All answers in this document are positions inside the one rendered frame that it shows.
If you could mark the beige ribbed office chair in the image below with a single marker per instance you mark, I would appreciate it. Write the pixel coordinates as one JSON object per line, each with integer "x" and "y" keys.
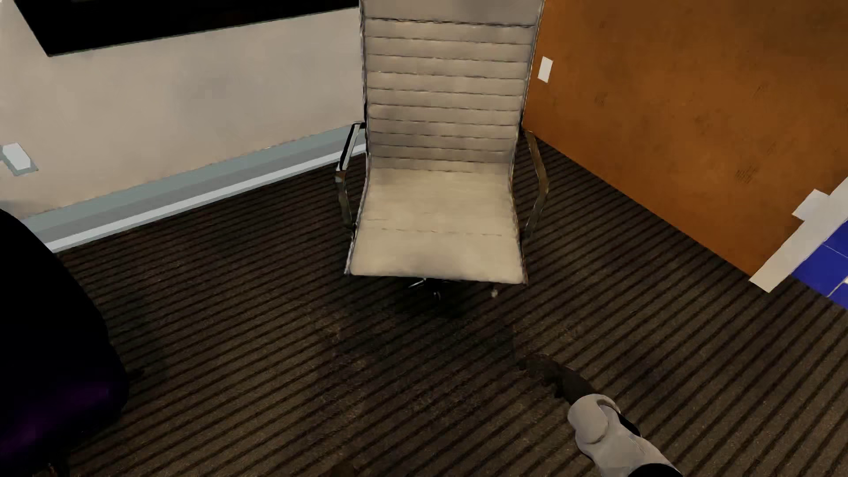
{"x": 437, "y": 199}

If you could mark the grey white baseboard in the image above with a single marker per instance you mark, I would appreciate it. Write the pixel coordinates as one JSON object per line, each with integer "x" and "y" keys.
{"x": 185, "y": 189}

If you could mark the blue and white door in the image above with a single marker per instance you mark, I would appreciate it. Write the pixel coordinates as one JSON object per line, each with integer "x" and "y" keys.
{"x": 811, "y": 248}

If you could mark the dark purple-black furniture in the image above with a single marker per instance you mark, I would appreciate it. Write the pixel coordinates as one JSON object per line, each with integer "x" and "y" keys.
{"x": 46, "y": 358}

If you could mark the white wall switch plate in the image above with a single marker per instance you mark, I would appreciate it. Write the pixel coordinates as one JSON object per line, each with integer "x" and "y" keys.
{"x": 545, "y": 69}

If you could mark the black wall panel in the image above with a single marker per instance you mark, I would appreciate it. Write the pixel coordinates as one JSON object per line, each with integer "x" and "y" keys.
{"x": 165, "y": 16}

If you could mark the white wall outlet plate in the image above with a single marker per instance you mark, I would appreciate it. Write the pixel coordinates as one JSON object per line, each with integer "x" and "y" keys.
{"x": 17, "y": 158}

